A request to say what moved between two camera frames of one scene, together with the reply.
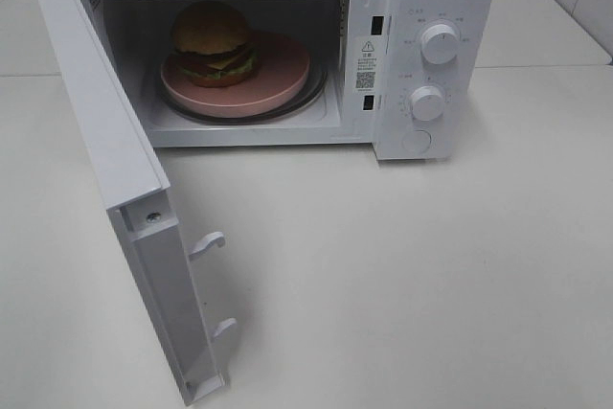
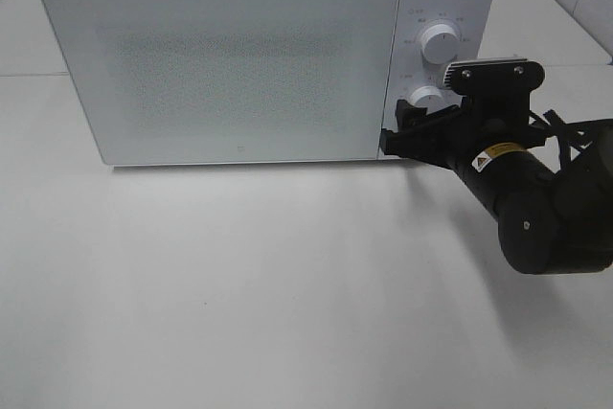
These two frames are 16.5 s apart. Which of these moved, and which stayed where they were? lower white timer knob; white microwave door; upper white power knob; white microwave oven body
Moved: white microwave door
Stayed: lower white timer knob; upper white power knob; white microwave oven body
